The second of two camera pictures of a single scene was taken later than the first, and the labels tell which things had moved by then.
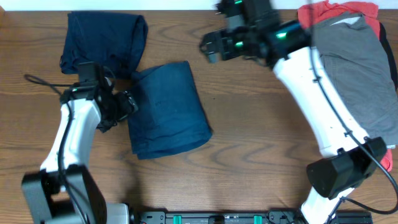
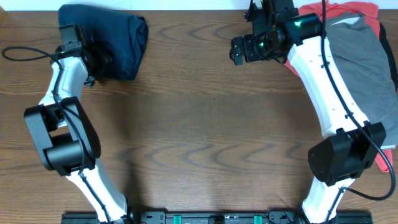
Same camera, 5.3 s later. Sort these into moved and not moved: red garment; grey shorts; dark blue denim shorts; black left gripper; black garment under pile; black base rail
Moved: dark blue denim shorts; black left gripper
Not moved: grey shorts; black base rail; red garment; black garment under pile
